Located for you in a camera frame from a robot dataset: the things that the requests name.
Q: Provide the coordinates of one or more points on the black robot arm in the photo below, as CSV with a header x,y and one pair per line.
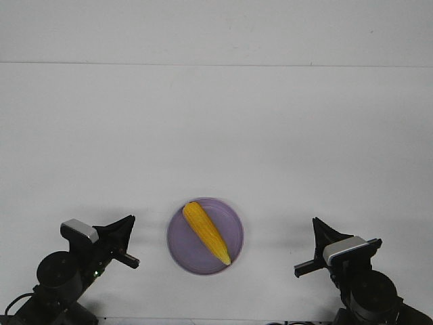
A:
x,y
64,276
369,296

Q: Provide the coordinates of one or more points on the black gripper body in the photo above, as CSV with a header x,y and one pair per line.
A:
x,y
345,267
93,258

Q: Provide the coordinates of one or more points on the purple round plate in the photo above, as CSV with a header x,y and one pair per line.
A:
x,y
190,253

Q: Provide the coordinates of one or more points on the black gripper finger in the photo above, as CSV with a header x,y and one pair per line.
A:
x,y
321,240
119,243
122,227
335,236

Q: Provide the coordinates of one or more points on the yellow corn cob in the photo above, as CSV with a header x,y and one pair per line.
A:
x,y
206,231

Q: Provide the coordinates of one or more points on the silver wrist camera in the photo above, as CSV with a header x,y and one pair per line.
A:
x,y
339,248
75,230

